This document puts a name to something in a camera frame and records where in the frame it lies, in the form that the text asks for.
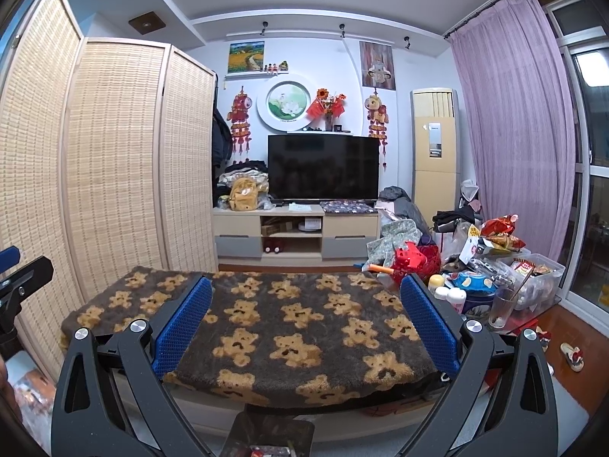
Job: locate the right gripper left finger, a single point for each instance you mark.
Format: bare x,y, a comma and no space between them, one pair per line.
88,415

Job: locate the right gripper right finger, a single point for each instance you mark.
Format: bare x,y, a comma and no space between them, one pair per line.
521,417

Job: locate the black trash bin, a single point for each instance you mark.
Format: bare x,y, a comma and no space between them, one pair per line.
255,434

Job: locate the white low table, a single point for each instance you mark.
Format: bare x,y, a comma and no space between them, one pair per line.
212,415

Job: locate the drinking glass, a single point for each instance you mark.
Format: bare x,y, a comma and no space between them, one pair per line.
503,305

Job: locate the clear storage box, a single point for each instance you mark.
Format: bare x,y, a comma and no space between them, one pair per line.
541,286

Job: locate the woven folding screen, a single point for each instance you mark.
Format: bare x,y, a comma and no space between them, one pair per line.
106,163

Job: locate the red plastic basket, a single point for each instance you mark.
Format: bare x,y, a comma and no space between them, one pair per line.
424,261

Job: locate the bear pattern brown blanket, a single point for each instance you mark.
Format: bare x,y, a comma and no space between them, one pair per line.
304,340

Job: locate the yellow backpack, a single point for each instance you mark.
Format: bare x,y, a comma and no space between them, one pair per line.
243,195

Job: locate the TV cabinet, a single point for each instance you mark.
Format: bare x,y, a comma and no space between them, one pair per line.
286,237

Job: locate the black television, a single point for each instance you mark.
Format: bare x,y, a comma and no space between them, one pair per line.
318,166

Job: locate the standing air conditioner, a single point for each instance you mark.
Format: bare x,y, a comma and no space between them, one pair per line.
436,161

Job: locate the purple curtain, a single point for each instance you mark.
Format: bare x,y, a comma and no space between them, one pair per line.
520,115

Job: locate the landscape painting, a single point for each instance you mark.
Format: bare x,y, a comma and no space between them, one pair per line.
245,57

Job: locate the round lotus wall picture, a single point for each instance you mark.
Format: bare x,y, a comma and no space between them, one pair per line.
283,103

